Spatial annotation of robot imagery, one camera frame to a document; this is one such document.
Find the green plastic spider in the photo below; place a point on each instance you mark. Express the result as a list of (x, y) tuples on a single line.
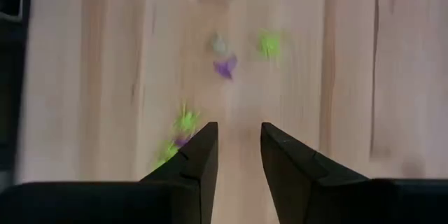
[(166, 150), (185, 120), (269, 43)]

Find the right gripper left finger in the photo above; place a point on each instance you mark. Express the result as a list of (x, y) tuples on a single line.
[(189, 182)]

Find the purple plastic witch hat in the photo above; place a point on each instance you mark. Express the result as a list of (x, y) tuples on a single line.
[(181, 142), (225, 67)]

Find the small beige plastic skull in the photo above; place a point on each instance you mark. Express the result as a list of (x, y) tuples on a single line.
[(218, 43)]

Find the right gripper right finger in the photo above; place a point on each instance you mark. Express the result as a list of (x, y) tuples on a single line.
[(301, 182)]

